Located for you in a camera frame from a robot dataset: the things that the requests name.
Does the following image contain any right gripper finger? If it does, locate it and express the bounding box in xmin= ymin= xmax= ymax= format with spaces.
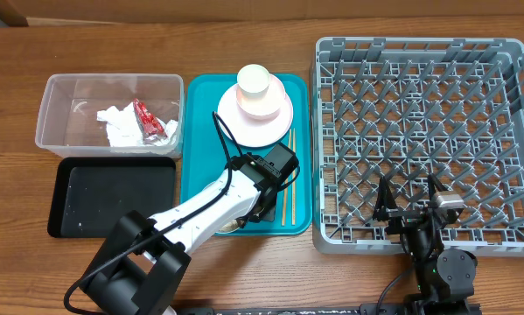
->
xmin=373 ymin=177 xmax=397 ymax=221
xmin=427 ymin=173 xmax=447 ymax=206

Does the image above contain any grey metal bowl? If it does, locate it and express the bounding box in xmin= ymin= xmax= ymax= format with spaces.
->
xmin=199 ymin=181 xmax=254 ymax=235

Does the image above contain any red snack wrapper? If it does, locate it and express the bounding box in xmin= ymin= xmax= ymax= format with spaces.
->
xmin=132 ymin=99 xmax=167 ymax=141

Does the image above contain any white napkin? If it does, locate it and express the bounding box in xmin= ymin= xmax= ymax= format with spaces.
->
xmin=96 ymin=104 xmax=178 ymax=147

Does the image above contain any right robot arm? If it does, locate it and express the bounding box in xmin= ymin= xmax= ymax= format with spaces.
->
xmin=373 ymin=174 xmax=482 ymax=315

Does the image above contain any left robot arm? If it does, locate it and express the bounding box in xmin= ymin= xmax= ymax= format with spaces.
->
xmin=74 ymin=143 xmax=299 ymax=314

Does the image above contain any grey dishwasher rack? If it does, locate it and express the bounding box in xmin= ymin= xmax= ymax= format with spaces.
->
xmin=311 ymin=37 xmax=524 ymax=257

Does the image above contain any white round plate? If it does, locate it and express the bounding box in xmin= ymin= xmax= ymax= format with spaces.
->
xmin=217 ymin=83 xmax=294 ymax=148

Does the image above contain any pink bowl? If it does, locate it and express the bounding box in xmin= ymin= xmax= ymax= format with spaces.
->
xmin=236 ymin=74 xmax=285 ymax=120

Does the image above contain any white cup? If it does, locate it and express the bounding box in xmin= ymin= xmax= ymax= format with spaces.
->
xmin=236 ymin=64 xmax=270 ymax=101

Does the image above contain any black plastic tray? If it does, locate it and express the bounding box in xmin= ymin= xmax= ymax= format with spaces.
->
xmin=47 ymin=157 xmax=176 ymax=238

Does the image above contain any clear plastic bin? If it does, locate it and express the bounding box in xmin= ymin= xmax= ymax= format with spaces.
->
xmin=35 ymin=73 xmax=185 ymax=158

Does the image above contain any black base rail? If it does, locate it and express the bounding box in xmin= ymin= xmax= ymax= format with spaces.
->
xmin=160 ymin=304 xmax=482 ymax=315

